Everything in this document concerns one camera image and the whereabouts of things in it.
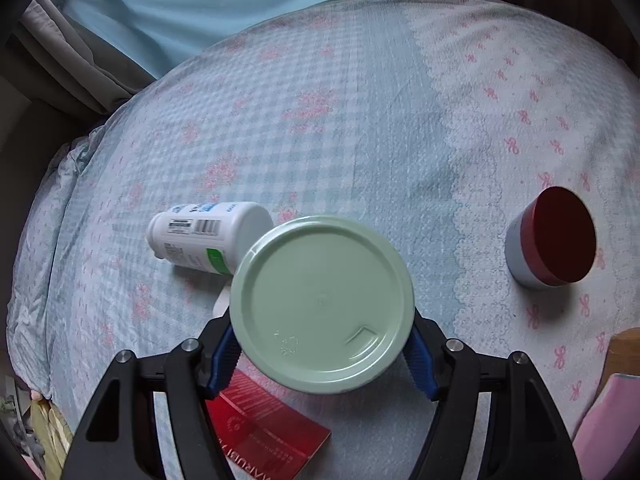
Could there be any white earbuds case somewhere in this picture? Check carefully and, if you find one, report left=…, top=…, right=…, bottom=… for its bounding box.
left=212, top=283, right=231, bottom=318

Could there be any red Marubi carton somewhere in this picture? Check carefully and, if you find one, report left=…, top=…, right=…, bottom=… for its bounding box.
left=206, top=370, right=331, bottom=480

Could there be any cardboard box pink outside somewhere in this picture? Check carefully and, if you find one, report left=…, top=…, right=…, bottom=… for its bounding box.
left=574, top=328, right=640, bottom=480

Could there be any checkered floral bed sheet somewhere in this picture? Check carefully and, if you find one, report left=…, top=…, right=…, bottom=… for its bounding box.
left=1, top=0, right=639, bottom=454

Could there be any red lid grey jar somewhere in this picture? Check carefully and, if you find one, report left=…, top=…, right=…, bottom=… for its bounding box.
left=504, top=186, right=597, bottom=289

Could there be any grey curtain left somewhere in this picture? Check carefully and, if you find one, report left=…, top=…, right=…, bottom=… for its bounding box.
left=14, top=0, right=154, bottom=114

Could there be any white pill bottle blue label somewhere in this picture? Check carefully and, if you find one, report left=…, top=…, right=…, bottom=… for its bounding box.
left=145, top=202, right=273, bottom=275

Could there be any mint green lid jar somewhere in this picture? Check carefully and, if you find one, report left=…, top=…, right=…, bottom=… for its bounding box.
left=229, top=216, right=416, bottom=394

